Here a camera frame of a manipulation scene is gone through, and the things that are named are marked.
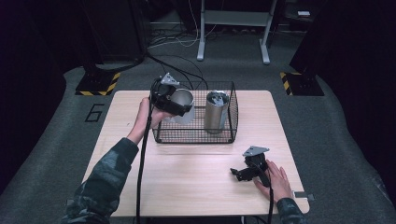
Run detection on grey metal desk frame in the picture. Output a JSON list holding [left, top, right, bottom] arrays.
[[196, 0, 278, 65]]

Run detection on tall silver metal canister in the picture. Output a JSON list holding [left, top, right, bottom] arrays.
[[204, 90, 231, 135]]

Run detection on silver metal mug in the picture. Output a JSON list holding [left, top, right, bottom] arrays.
[[167, 88, 196, 126]]

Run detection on left hand-held gripper black cable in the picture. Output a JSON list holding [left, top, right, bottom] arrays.
[[135, 92, 155, 224]]

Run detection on right hand-held gripper black cable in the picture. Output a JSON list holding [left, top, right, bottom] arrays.
[[253, 161, 276, 224]]

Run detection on person's left hand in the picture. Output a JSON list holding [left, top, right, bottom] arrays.
[[126, 96, 176, 146]]

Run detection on white floor cables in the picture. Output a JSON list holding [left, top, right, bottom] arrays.
[[148, 0, 219, 49]]

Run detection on black yellow striped base plate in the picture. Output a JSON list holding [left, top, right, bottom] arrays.
[[278, 71, 325, 97], [75, 71, 121, 97]]

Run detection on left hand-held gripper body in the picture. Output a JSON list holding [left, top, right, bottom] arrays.
[[149, 72, 180, 114]]

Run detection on black wire mesh basket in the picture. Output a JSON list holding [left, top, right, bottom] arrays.
[[151, 80, 239, 145]]

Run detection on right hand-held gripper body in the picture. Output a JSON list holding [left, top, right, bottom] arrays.
[[242, 145, 271, 189]]

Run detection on hand-held gripper black cable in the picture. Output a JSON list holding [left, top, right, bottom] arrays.
[[135, 92, 155, 224], [253, 161, 276, 224]]

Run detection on person's right hand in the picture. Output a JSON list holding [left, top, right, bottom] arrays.
[[253, 160, 295, 204]]

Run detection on black floor cables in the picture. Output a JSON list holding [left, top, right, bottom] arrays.
[[145, 51, 209, 91]]

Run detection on dark curtain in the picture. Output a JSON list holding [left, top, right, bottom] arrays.
[[0, 0, 68, 195], [289, 0, 396, 208]]

